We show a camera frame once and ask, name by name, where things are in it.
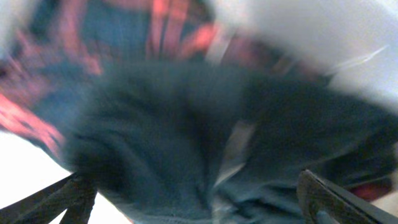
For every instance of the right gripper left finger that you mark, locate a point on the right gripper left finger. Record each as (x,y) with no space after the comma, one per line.
(74,196)

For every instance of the dark navy taped garment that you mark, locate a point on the dark navy taped garment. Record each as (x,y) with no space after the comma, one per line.
(278,129)

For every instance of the red plaid flannel shirt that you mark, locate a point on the red plaid flannel shirt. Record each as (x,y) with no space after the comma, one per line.
(66,49)

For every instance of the clear plastic storage bin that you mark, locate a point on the clear plastic storage bin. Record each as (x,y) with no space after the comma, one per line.
(337,45)

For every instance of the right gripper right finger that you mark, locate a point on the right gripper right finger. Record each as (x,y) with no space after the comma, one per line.
(317,195)

